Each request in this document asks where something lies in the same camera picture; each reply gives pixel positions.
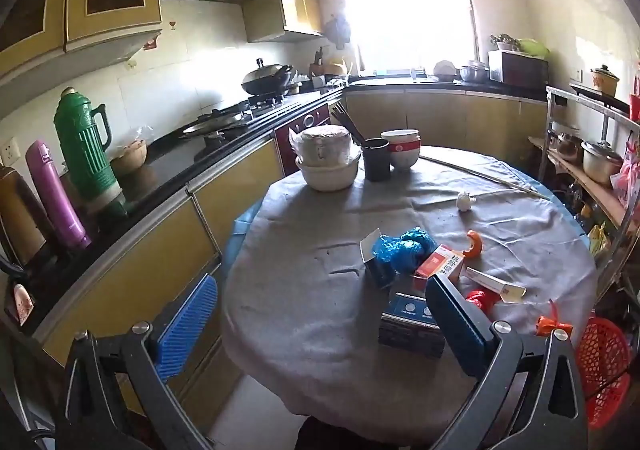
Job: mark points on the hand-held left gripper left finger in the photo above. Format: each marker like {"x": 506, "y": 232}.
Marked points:
{"x": 185, "y": 325}

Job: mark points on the plastic covered bowl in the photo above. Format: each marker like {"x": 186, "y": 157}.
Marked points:
{"x": 322, "y": 145}

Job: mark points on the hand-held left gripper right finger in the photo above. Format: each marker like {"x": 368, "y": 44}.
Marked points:
{"x": 455, "y": 325}

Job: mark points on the plain yellow wall cabinet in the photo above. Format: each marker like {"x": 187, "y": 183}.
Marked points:
{"x": 285, "y": 13}

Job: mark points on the hanging dish cloth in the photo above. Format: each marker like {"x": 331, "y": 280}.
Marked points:
{"x": 337, "y": 29}

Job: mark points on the white box orange stripe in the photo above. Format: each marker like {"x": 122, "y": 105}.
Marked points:
{"x": 492, "y": 282}

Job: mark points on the small potted plant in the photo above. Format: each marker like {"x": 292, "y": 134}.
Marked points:
{"x": 504, "y": 41}

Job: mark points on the purple thermos bottle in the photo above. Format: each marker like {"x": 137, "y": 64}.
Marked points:
{"x": 57, "y": 200}

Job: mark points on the red plastic basket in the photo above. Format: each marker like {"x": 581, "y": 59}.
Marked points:
{"x": 602, "y": 365}

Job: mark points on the yellow enamel pot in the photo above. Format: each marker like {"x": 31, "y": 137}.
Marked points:
{"x": 605, "y": 79}

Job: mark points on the red banded white bowl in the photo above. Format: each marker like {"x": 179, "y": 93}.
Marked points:
{"x": 402, "y": 156}

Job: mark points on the blue plastic bag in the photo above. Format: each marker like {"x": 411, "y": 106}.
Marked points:
{"x": 405, "y": 247}

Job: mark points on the pink plastic bag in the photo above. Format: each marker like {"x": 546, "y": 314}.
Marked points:
{"x": 631, "y": 175}

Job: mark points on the metal storage rack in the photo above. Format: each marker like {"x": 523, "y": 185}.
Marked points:
{"x": 590, "y": 105}

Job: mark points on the knife block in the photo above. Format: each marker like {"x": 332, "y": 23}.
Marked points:
{"x": 317, "y": 64}

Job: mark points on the black wok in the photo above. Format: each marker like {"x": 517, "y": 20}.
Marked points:
{"x": 265, "y": 78}

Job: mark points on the small dark pot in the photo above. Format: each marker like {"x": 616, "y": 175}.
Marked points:
{"x": 567, "y": 146}

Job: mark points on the black chopstick holder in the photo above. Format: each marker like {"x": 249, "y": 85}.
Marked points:
{"x": 376, "y": 160}

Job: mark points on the orange plastic scrap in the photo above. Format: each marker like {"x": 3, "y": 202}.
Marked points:
{"x": 550, "y": 320}

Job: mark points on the brown kettle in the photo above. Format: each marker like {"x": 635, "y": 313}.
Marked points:
{"x": 20, "y": 220}

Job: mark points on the orange peel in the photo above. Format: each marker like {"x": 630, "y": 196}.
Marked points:
{"x": 476, "y": 242}

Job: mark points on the yellow plastic bag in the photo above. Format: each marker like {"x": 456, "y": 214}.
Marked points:
{"x": 597, "y": 237}

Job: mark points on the gas stove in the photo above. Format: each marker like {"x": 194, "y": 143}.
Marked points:
{"x": 225, "y": 123}

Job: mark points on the red plastic wrapper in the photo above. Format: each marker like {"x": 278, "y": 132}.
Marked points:
{"x": 482, "y": 301}

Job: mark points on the brown bowl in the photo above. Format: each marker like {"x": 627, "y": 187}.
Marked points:
{"x": 129, "y": 158}

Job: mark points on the orange white medicine box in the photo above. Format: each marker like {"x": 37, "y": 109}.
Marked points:
{"x": 440, "y": 262}

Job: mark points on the grey cloth round table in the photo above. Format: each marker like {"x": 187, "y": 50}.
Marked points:
{"x": 310, "y": 240}

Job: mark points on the wall socket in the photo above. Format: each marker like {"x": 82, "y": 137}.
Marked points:
{"x": 10, "y": 150}

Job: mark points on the steel bowl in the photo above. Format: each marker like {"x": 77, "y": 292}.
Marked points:
{"x": 472, "y": 72}

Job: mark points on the blue carton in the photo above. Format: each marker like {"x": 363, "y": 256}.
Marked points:
{"x": 375, "y": 266}

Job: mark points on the red wall hanging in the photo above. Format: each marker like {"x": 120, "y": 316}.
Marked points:
{"x": 635, "y": 103}

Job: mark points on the long bamboo stick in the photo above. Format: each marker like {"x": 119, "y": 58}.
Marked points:
{"x": 480, "y": 175}

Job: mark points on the dark blue box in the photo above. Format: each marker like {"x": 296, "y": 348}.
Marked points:
{"x": 407, "y": 325}

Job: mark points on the white basin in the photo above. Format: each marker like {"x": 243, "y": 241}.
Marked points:
{"x": 327, "y": 175}

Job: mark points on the white dish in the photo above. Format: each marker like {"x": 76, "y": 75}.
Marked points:
{"x": 443, "y": 69}

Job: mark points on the green thermos jug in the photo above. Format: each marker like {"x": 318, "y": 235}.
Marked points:
{"x": 82, "y": 150}

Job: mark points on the steel pot with lid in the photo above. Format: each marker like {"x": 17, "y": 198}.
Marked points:
{"x": 600, "y": 163}

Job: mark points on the microwave oven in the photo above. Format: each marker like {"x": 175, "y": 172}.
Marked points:
{"x": 517, "y": 68}

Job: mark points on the green plastic bag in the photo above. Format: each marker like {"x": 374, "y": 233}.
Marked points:
{"x": 534, "y": 47}

